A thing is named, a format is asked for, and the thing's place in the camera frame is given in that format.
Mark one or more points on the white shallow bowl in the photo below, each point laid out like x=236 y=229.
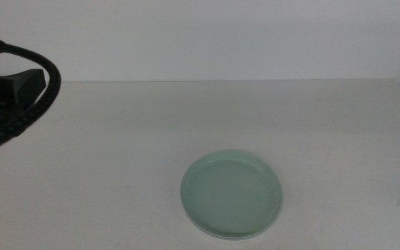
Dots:
x=233 y=239

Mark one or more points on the pale green shallow bowl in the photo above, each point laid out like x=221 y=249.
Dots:
x=231 y=194

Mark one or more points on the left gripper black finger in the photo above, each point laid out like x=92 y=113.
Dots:
x=16 y=88

